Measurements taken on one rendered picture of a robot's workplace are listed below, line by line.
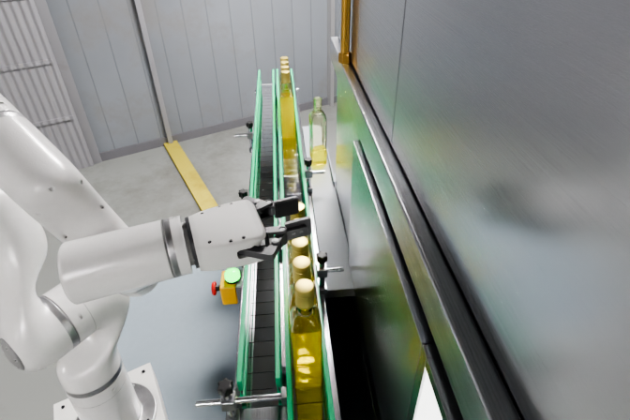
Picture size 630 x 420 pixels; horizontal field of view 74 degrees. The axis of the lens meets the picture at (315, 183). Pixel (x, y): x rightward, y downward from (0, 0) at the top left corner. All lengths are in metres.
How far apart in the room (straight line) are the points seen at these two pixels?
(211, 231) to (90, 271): 0.16
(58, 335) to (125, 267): 0.36
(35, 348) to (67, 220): 0.30
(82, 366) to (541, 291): 0.90
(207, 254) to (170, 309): 0.98
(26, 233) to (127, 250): 0.36
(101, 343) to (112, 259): 0.46
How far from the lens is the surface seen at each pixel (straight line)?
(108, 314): 0.98
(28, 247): 0.93
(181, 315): 1.53
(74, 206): 0.70
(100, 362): 1.04
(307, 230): 0.62
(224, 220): 0.62
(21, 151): 0.69
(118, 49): 3.83
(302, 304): 0.77
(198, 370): 1.40
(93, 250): 0.61
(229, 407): 0.89
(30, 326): 0.93
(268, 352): 1.03
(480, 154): 0.39
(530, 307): 0.35
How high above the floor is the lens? 1.90
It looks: 34 degrees down
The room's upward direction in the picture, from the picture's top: 1 degrees counter-clockwise
